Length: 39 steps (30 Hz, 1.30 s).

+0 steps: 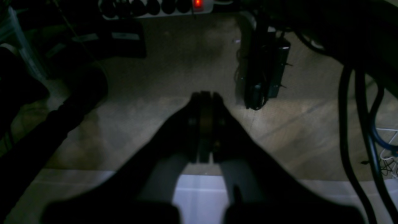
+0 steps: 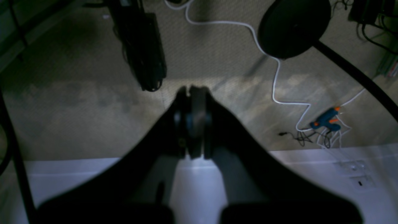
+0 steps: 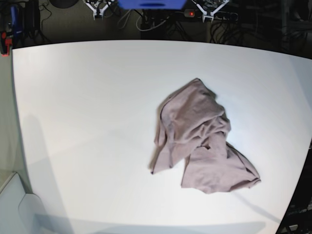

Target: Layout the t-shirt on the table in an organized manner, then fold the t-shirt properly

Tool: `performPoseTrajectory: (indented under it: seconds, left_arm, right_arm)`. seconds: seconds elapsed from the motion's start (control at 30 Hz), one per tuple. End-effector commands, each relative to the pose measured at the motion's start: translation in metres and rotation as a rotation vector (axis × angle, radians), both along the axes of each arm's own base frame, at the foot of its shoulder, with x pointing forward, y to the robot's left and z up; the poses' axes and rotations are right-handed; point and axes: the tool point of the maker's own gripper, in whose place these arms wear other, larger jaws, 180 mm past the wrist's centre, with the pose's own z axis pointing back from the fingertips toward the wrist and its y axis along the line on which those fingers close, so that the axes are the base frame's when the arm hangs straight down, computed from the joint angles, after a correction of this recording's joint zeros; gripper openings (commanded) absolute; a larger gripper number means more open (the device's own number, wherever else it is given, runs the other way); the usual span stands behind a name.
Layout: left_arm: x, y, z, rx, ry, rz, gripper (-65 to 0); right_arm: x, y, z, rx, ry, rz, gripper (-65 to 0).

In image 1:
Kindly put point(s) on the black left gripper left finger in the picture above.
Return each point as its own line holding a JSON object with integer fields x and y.
{"x": 142, "y": 190}

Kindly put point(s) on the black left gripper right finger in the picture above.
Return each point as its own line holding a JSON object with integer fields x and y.
{"x": 259, "y": 189}

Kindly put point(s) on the black power adapter box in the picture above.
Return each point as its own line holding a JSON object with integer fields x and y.
{"x": 267, "y": 60}

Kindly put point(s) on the white power strip red switch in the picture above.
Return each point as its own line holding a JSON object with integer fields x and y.
{"x": 128, "y": 9}

